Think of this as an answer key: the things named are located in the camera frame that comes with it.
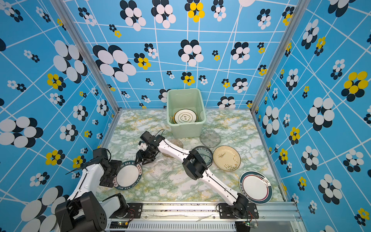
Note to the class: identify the blue floral ceramic plate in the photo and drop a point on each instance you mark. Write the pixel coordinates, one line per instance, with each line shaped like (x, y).
(206, 154)

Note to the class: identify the left aluminium corner post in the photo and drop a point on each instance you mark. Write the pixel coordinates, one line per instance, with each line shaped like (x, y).
(61, 10)

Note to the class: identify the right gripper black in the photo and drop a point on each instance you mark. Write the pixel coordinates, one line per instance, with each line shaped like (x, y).
(141, 156)

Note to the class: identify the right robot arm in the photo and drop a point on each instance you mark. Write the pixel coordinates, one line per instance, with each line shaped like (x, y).
(194, 166)

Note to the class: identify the clear glass plate near bin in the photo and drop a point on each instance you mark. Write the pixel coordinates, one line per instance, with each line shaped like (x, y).
(210, 138)

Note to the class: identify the aluminium front rail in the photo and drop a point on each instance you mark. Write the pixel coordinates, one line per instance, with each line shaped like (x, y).
(203, 217)

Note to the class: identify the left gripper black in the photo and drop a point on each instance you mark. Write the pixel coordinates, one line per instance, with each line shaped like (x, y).
(107, 182)

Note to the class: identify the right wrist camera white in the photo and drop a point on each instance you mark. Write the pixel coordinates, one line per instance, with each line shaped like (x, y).
(142, 145)

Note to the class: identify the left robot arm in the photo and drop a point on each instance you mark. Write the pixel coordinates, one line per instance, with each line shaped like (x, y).
(82, 212)

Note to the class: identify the pink glass plate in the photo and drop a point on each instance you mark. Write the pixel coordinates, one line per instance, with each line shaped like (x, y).
(175, 142)

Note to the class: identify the white plate teal emblem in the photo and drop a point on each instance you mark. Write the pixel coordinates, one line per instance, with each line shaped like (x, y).
(185, 116)

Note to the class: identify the right aluminium corner post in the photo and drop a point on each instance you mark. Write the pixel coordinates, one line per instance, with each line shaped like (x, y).
(287, 36)

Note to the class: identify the white plate dark lettered rim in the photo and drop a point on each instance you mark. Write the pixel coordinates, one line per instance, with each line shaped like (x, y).
(128, 176)

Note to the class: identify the aluminium corner post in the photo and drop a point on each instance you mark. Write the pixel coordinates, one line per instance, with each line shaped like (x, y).
(61, 10)
(287, 36)

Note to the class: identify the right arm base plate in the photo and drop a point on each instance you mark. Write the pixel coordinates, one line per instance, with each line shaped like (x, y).
(231, 212)

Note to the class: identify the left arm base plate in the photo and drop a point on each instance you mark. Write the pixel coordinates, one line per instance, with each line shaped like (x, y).
(133, 210)

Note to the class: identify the light green plastic bin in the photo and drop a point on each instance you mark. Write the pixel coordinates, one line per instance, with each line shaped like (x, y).
(186, 99)

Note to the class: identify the beige ceramic plate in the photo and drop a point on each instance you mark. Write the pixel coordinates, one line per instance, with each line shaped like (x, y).
(227, 158)

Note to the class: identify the white plate red green rim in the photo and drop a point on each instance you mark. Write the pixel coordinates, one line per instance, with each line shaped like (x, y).
(255, 187)

